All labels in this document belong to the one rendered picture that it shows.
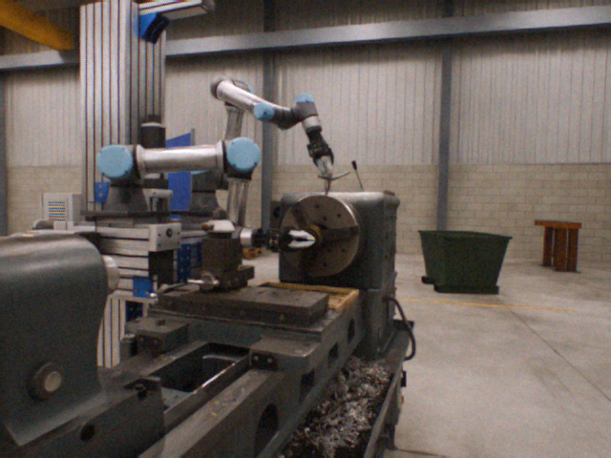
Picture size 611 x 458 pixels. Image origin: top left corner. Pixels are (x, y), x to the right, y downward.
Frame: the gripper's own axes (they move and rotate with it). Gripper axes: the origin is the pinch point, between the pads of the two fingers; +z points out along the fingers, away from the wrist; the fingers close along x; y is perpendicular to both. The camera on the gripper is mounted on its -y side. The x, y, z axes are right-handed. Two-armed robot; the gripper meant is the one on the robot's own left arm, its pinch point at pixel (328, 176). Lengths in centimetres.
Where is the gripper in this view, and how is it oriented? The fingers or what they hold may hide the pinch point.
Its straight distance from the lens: 176.0
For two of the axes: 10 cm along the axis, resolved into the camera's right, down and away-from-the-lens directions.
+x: 8.9, -2.9, -3.5
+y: -3.5, 0.4, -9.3
